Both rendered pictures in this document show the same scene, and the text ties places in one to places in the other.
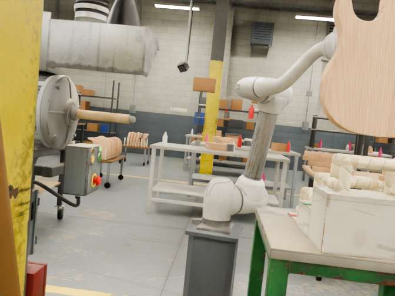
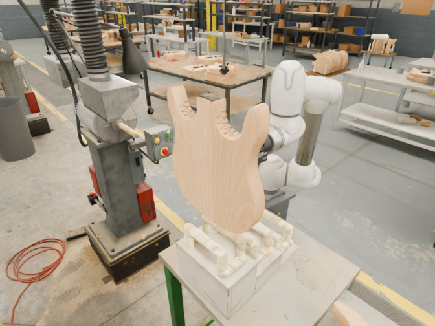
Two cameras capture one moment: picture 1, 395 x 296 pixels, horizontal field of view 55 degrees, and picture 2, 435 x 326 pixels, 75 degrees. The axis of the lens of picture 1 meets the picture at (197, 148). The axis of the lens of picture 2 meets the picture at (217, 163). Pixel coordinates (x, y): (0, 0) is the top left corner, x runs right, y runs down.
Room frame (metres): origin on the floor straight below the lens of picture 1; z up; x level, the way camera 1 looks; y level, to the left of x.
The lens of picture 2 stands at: (0.62, -1.01, 1.89)
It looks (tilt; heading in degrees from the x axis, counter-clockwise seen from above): 31 degrees down; 44
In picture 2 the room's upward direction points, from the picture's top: straight up
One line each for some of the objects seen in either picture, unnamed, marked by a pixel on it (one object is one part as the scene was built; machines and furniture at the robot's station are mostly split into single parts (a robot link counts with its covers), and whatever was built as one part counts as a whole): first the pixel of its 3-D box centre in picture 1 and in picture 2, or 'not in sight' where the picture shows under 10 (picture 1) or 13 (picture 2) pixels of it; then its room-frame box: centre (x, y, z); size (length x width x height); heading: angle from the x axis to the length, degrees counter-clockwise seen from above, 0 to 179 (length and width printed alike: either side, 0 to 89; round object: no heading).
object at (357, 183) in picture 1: (352, 182); (236, 233); (1.23, -0.52, 1.12); 0.20 x 0.03 x 0.03; 89
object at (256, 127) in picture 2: not in sight; (250, 124); (1.10, -0.65, 1.64); 0.07 x 0.04 x 0.10; 89
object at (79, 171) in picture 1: (64, 174); (151, 143); (1.55, 0.54, 0.99); 0.24 x 0.21 x 0.26; 86
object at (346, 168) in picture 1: (345, 177); (189, 237); (1.07, -0.43, 1.15); 0.03 x 0.03 x 0.09
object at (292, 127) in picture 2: not in sight; (286, 127); (1.47, -0.53, 1.48); 0.16 x 0.11 x 0.13; 179
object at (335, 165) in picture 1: (335, 173); (206, 225); (1.15, -0.43, 1.15); 0.03 x 0.03 x 0.09
